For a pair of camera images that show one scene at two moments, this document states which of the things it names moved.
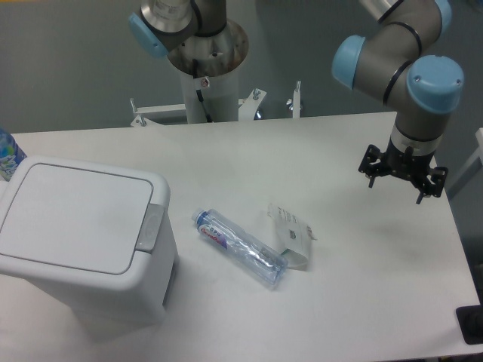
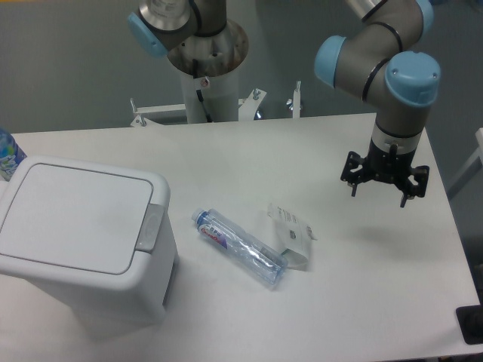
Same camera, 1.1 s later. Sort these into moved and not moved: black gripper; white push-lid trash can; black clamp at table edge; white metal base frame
Moved: black gripper
Not moved: white push-lid trash can; white metal base frame; black clamp at table edge
